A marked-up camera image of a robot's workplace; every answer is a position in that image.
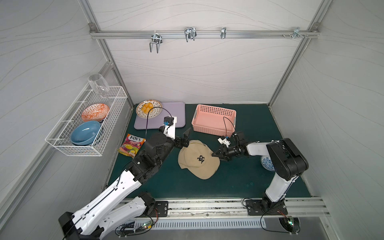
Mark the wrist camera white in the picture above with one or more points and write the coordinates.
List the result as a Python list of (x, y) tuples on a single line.
[(170, 127), (224, 140)]

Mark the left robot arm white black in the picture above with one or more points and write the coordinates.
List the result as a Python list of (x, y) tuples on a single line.
[(137, 172)]

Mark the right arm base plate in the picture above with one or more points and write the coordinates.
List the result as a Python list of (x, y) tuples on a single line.
[(255, 207)]

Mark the patterned plate with yellow food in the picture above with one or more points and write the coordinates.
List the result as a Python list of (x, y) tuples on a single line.
[(149, 109)]

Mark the pink plastic basket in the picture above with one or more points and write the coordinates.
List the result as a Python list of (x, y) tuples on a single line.
[(214, 120)]

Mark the small metal hook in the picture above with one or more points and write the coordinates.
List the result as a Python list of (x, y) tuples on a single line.
[(223, 33)]

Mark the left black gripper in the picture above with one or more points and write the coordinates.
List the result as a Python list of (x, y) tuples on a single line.
[(180, 141)]

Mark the white wire wall basket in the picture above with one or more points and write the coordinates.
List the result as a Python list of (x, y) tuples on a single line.
[(59, 137)]

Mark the Fox's candy bag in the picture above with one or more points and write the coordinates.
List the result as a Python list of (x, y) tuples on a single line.
[(131, 146)]

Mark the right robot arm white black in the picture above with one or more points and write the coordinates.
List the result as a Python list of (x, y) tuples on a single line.
[(289, 163)]

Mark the aluminium rail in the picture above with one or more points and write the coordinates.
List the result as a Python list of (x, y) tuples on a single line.
[(226, 208), (216, 34)]

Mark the blue white patterned small bowl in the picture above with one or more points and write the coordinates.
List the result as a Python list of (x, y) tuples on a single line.
[(267, 164)]

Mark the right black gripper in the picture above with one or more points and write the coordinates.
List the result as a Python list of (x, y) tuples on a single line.
[(225, 151)]

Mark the metal bracket hook right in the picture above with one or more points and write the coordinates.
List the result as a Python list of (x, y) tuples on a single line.
[(296, 34)]

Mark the metal hook middle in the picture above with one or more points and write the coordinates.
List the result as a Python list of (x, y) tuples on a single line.
[(190, 34)]

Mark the beige baseball cap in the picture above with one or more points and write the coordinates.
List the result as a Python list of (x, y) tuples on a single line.
[(198, 159)]

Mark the clear glass cup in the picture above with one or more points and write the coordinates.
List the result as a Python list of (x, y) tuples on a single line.
[(99, 84)]

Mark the orange patterned bowl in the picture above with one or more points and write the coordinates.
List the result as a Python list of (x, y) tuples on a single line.
[(95, 112)]

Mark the aluminium top rail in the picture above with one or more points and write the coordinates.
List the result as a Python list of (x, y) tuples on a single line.
[(216, 34)]

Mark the metal double hook left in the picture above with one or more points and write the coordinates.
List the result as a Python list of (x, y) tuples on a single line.
[(156, 41)]

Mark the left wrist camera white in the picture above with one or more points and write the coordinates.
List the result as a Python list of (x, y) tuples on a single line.
[(170, 127)]

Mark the lilac cutting board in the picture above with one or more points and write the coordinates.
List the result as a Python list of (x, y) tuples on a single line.
[(177, 109)]

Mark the aluminium front rail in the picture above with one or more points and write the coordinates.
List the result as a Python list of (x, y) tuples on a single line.
[(226, 208)]

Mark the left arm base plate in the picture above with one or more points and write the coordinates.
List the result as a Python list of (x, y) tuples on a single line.
[(160, 210)]

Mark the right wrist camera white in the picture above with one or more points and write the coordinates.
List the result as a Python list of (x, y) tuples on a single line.
[(224, 140)]

